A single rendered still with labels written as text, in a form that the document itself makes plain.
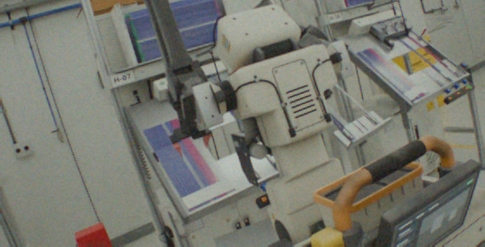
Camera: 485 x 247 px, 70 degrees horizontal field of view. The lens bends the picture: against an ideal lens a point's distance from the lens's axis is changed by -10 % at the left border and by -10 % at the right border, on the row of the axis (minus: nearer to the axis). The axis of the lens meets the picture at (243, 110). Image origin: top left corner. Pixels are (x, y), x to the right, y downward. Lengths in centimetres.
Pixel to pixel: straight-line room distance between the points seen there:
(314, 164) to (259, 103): 25
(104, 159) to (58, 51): 101
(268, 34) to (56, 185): 273
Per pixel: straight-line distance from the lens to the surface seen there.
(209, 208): 163
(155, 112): 198
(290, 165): 106
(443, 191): 74
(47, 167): 346
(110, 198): 353
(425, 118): 300
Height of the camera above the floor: 126
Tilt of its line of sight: 7 degrees down
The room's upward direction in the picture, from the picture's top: 17 degrees counter-clockwise
